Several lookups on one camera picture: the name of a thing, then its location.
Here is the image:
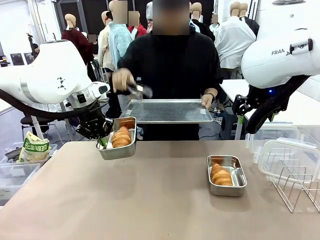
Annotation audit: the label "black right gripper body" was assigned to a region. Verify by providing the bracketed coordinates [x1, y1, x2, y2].
[248, 86, 275, 111]

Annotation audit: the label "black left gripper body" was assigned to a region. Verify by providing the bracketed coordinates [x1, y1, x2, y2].
[76, 109, 107, 140]

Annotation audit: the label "golden croissant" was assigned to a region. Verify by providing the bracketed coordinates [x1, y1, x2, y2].
[211, 163, 233, 186]
[111, 126, 132, 148]

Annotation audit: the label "stainless steel rectangular container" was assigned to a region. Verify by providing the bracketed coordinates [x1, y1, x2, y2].
[206, 154, 248, 197]
[95, 116, 138, 161]

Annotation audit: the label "clear plastic clip lid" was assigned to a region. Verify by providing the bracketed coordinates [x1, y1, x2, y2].
[257, 139, 320, 176]

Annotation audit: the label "metal tongs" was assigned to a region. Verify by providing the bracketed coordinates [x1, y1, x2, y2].
[126, 83, 153, 100]

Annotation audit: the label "perforated metal baking tray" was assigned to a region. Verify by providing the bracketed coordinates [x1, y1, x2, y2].
[119, 99, 214, 124]

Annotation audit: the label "person's left forearm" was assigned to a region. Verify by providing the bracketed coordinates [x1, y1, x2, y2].
[206, 84, 222, 98]

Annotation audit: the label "person's left hand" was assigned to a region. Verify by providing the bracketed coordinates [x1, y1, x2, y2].
[201, 93, 214, 110]

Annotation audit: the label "person's right hand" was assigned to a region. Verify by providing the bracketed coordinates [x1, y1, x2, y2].
[112, 69, 137, 93]

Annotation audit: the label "white side table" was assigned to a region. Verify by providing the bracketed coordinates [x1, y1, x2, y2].
[219, 78, 320, 141]

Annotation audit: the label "clear plastic container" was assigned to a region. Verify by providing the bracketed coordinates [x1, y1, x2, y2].
[245, 125, 318, 163]

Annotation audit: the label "clear plastic storage bin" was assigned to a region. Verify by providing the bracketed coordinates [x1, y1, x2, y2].
[0, 142, 59, 166]
[0, 162, 42, 207]

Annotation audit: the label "black office chair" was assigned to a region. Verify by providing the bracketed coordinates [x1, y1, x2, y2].
[21, 109, 58, 137]

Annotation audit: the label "green white snack bag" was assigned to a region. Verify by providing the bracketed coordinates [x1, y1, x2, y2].
[16, 131, 52, 163]

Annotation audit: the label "mannequin in white jersey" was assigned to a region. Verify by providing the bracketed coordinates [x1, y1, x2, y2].
[213, 1, 257, 70]

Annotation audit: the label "mannequin in black white jacket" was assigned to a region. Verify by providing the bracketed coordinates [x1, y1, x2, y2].
[238, 2, 261, 37]

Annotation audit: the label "mannequin in cream jacket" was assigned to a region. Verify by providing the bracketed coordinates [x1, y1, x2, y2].
[97, 11, 113, 72]

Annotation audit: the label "person in black shirt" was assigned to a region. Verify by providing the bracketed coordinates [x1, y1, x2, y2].
[117, 0, 225, 141]

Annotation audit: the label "mannequin in dark red top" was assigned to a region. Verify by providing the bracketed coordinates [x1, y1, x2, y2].
[61, 13, 95, 81]

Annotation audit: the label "black computer monitor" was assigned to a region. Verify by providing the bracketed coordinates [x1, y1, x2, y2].
[23, 52, 35, 65]
[9, 52, 25, 66]

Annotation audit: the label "mannequin in red jacket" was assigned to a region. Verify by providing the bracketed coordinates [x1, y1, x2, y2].
[127, 11, 148, 40]

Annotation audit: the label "mannequin in grey hood plaid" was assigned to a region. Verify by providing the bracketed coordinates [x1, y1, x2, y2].
[145, 1, 154, 33]

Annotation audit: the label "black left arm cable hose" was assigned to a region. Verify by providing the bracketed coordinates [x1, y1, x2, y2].
[0, 88, 108, 121]

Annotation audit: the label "metal wire rack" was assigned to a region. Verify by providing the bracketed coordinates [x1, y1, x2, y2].
[264, 147, 320, 213]

